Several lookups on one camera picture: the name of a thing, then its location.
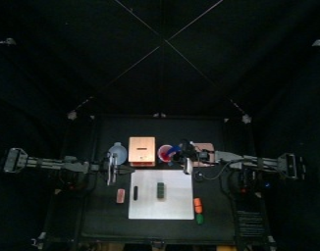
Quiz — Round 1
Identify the toy sushi roll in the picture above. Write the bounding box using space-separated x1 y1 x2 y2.
157 181 166 200

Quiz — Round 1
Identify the flat wooden tray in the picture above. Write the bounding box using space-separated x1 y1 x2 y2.
192 141 218 168

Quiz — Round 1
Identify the grey-blue bowl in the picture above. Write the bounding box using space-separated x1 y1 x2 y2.
107 141 130 167

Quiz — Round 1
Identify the red plastic cup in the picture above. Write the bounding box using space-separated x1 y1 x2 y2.
157 144 177 164

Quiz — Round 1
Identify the wooden box with red drawer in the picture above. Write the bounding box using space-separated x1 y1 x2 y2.
127 136 158 168

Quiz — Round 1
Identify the red and white toy nigiri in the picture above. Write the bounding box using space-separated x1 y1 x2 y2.
115 188 126 204

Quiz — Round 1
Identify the white cutting board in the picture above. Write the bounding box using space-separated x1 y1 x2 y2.
127 169 197 221

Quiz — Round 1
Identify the white text label sticker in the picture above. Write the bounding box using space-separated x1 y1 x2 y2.
236 210 267 239

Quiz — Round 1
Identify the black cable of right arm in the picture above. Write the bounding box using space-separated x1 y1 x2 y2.
201 159 245 181

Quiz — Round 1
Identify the thin diagonal brace wire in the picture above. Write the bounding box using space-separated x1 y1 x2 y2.
113 0 249 118
71 0 224 115

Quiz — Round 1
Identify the metal frame clamp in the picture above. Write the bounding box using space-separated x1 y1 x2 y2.
0 37 18 47

